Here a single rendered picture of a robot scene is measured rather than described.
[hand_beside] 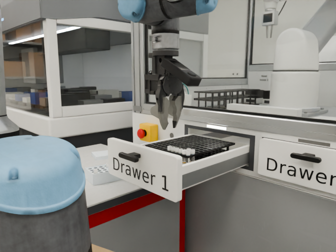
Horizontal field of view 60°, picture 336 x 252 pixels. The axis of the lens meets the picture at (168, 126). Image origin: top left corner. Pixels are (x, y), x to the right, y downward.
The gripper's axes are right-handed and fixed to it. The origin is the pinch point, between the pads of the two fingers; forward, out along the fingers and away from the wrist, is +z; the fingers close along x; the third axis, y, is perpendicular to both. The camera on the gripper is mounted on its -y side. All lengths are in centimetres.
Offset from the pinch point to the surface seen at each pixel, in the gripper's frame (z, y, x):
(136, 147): 4.9, 1.9, 10.8
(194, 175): 11.2, -11.3, 3.1
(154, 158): 6.4, -5.2, 10.8
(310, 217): 24.7, -31.1, -22.7
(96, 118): 10, 81, -24
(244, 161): 12.6, -11.4, -20.5
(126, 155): 6.4, 1.4, 14.4
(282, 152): 7.7, -22.8, -21.1
